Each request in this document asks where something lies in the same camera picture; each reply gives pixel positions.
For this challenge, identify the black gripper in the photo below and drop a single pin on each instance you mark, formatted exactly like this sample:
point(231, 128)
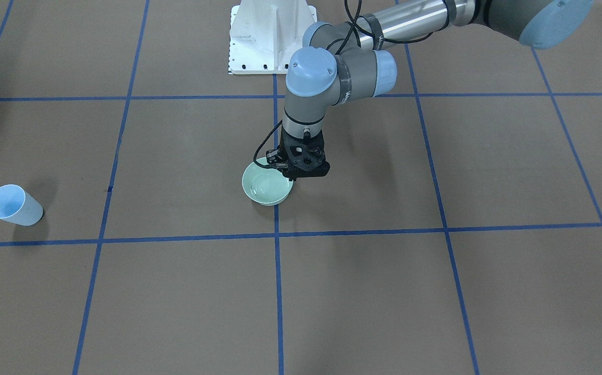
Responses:
point(273, 155)

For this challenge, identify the pale green bowl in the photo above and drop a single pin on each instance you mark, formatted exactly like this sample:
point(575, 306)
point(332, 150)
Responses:
point(267, 187)

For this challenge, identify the light blue cup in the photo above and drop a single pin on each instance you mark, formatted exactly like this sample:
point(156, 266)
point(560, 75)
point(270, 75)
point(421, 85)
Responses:
point(18, 206)

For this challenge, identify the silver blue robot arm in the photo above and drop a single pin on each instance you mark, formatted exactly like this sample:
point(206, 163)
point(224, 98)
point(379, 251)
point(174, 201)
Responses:
point(339, 63)

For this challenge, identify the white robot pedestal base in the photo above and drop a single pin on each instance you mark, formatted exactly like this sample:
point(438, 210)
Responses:
point(264, 35)

